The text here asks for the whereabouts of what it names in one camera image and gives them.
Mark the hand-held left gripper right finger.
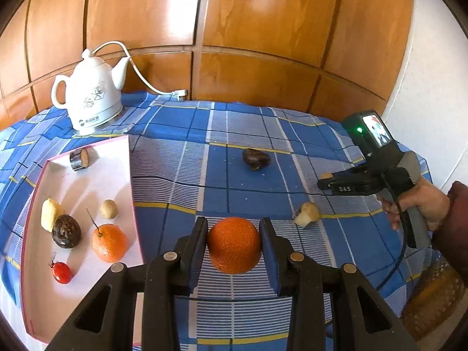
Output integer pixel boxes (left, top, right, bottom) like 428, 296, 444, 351
259, 217, 419, 351

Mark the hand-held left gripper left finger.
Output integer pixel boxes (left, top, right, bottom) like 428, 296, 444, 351
47, 216, 209, 351

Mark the dark brown wrinkled fruit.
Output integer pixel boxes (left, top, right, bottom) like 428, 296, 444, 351
51, 214, 82, 250
243, 148, 272, 172

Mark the wooden panelled wardrobe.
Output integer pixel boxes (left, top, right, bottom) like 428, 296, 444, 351
0, 0, 415, 132

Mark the red cherry tomato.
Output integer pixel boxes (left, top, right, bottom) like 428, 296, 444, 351
50, 259, 73, 285

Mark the person's right hand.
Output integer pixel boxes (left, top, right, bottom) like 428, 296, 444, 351
376, 175, 451, 232

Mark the tan potato piece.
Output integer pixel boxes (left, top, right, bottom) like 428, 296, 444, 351
294, 201, 322, 230

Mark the white power cable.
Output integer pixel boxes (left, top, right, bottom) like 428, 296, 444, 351
93, 41, 189, 101

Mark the white tray with pink rim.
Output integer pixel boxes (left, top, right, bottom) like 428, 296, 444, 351
20, 135, 145, 345

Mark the stemless orange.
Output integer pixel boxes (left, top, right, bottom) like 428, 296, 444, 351
207, 217, 262, 275

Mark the orange with long stem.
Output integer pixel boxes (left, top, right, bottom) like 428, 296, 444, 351
86, 208, 128, 263

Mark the pale yellow fruit piece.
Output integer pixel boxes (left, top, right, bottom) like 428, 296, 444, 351
40, 198, 61, 233

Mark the person's right forearm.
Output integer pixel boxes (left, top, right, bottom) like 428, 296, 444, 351
429, 181, 468, 293

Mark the small metal cylinder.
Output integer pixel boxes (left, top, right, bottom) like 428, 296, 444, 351
69, 148, 91, 172

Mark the white ceramic electric kettle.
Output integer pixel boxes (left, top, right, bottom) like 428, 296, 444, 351
51, 48, 129, 136

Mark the black cable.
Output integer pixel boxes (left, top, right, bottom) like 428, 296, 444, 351
376, 175, 407, 293

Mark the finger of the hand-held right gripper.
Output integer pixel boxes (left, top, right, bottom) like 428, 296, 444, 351
331, 168, 370, 179
317, 178, 367, 196

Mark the brown wicker stool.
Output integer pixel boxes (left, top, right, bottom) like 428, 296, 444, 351
398, 256, 468, 340

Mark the blue plaid tablecloth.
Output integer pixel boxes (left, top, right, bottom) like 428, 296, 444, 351
0, 91, 432, 351

